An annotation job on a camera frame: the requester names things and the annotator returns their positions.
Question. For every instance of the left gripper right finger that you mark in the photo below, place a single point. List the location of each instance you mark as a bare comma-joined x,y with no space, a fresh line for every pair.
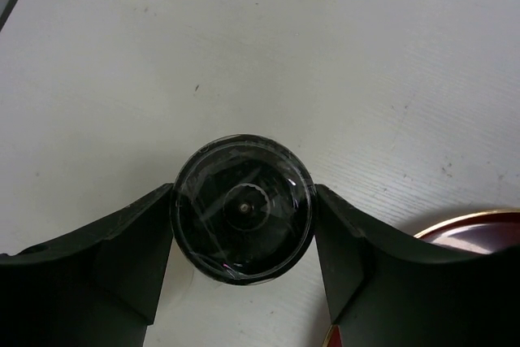
406,282

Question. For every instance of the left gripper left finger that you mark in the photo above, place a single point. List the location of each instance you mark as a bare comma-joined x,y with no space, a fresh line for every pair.
96,286

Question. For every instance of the round red lacquer tray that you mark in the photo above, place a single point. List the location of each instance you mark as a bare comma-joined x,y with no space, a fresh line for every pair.
467,233

